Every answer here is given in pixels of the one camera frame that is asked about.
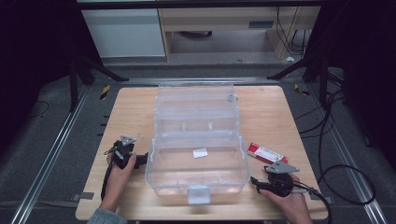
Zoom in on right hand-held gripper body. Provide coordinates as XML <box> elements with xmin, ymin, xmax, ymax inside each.
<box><xmin>264</xmin><ymin>161</ymin><xmax>301</xmax><ymax>198</ymax></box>

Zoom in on yellow and black tape strip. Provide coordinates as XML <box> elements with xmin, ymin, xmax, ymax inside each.
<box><xmin>99</xmin><ymin>84</ymin><xmax>112</xmax><ymax>101</ymax></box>
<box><xmin>293</xmin><ymin>82</ymin><xmax>311</xmax><ymax>97</ymax></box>

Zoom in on thin black floor cables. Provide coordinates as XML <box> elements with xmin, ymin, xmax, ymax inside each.
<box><xmin>293</xmin><ymin>96</ymin><xmax>347</xmax><ymax>140</ymax></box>

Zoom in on red and white carton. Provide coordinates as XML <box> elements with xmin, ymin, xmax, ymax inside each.
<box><xmin>247</xmin><ymin>142</ymin><xmax>290</xmax><ymax>165</ymax></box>

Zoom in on person's left hand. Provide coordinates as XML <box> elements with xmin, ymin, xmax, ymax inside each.
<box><xmin>100</xmin><ymin>153</ymin><xmax>138</xmax><ymax>214</ymax></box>

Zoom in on black metal stand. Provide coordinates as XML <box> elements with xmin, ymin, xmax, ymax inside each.
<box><xmin>266</xmin><ymin>55</ymin><xmax>330</xmax><ymax>108</ymax></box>
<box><xmin>68</xmin><ymin>55</ymin><xmax>130</xmax><ymax>113</ymax></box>

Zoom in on grey tape patch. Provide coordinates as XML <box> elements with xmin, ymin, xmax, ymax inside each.
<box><xmin>71</xmin><ymin>191</ymin><xmax>95</xmax><ymax>202</ymax></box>

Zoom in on thin black floor cable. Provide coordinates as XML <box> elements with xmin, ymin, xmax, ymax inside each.
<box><xmin>29</xmin><ymin>99</ymin><xmax>50</xmax><ymax>119</ymax></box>

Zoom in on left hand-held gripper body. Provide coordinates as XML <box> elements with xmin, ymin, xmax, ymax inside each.
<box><xmin>111</xmin><ymin>134</ymin><xmax>138</xmax><ymax>171</ymax></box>

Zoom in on right hand-held gripper cable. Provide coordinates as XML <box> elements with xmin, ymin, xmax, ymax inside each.
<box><xmin>291</xmin><ymin>182</ymin><xmax>332</xmax><ymax>224</ymax></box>

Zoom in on light wooden desk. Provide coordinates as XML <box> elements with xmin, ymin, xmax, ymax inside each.
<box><xmin>157</xmin><ymin>6</ymin><xmax>321</xmax><ymax>62</ymax></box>

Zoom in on person's right hand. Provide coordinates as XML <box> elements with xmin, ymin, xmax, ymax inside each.
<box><xmin>260</xmin><ymin>174</ymin><xmax>314</xmax><ymax>224</ymax></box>

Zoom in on black cables under desk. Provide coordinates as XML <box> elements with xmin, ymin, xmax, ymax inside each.
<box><xmin>275</xmin><ymin>7</ymin><xmax>312</xmax><ymax>57</ymax></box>

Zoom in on hand-held gripper cable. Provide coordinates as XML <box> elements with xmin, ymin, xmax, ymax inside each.
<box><xmin>100</xmin><ymin>147</ymin><xmax>119</xmax><ymax>202</ymax></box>
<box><xmin>291</xmin><ymin>182</ymin><xmax>332</xmax><ymax>224</ymax></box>

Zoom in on white cabinet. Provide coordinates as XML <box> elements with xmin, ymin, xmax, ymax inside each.
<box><xmin>80</xmin><ymin>7</ymin><xmax>166</xmax><ymax>59</ymax></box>

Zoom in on clear plastic storage box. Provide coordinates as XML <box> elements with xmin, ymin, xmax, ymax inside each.
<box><xmin>144</xmin><ymin>82</ymin><xmax>252</xmax><ymax>205</ymax></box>

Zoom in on white label in box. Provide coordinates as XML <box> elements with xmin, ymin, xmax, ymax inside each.
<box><xmin>192</xmin><ymin>147</ymin><xmax>209</xmax><ymax>160</ymax></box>

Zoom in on thick black floor cable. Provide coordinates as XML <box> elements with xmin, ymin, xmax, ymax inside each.
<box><xmin>317</xmin><ymin>89</ymin><xmax>376</xmax><ymax>206</ymax></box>

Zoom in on left hand-held gripper cable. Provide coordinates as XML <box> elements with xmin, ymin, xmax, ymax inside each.
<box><xmin>100</xmin><ymin>147</ymin><xmax>119</xmax><ymax>202</ymax></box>

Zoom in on black curtain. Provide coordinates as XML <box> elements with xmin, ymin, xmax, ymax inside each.
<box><xmin>311</xmin><ymin>0</ymin><xmax>396</xmax><ymax>171</ymax></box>
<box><xmin>0</xmin><ymin>0</ymin><xmax>94</xmax><ymax>153</ymax></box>

